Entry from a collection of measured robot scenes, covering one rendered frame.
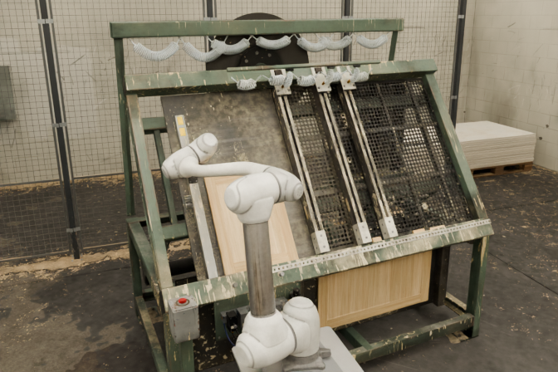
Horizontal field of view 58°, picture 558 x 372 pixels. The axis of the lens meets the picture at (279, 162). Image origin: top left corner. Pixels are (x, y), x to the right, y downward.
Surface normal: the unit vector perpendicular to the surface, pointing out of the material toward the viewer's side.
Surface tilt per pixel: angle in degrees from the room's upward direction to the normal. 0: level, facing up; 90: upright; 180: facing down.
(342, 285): 90
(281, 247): 55
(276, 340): 78
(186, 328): 90
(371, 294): 90
